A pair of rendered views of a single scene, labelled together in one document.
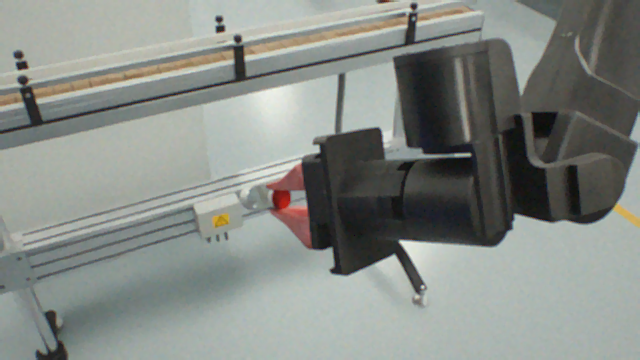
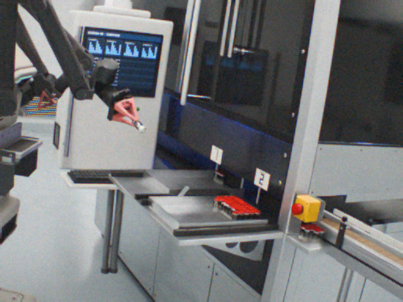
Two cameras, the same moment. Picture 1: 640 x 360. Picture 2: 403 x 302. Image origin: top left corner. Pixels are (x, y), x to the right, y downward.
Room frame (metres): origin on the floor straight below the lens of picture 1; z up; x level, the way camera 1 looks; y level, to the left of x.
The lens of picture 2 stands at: (1.93, 0.14, 1.49)
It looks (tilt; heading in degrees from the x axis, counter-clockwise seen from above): 12 degrees down; 176
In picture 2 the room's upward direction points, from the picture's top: 9 degrees clockwise
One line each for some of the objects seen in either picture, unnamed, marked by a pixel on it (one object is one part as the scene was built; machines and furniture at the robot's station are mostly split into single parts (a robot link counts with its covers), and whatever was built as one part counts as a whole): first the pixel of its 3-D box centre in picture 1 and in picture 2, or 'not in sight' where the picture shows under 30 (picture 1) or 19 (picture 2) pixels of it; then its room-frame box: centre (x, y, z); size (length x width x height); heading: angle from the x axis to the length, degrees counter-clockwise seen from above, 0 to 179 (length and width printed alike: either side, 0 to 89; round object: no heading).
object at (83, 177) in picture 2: not in sight; (112, 176); (-0.36, -0.10, 0.82); 0.40 x 0.14 x 0.02; 116
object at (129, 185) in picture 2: not in sight; (195, 203); (0.02, 0.27, 0.87); 0.70 x 0.48 x 0.02; 26
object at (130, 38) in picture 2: not in sight; (110, 87); (-0.58, -0.18, 1.19); 0.50 x 0.19 x 0.78; 116
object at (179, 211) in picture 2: not in sight; (207, 212); (0.20, 0.30, 0.90); 0.34 x 0.26 x 0.04; 115
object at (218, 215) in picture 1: (218, 215); not in sight; (1.20, 0.27, 0.50); 0.12 x 0.05 x 0.09; 116
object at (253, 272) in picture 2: not in sight; (159, 182); (-0.67, 0.12, 0.73); 1.98 x 0.01 x 0.25; 26
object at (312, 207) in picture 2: not in sight; (308, 208); (0.32, 0.62, 0.99); 0.08 x 0.07 x 0.07; 116
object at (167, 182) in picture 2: not in sight; (193, 182); (-0.16, 0.26, 0.90); 0.34 x 0.26 x 0.04; 116
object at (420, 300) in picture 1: (388, 247); not in sight; (1.53, -0.26, 0.07); 0.50 x 0.08 x 0.14; 26
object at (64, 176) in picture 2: not in sight; (108, 178); (-0.41, -0.12, 0.79); 0.45 x 0.28 x 0.03; 116
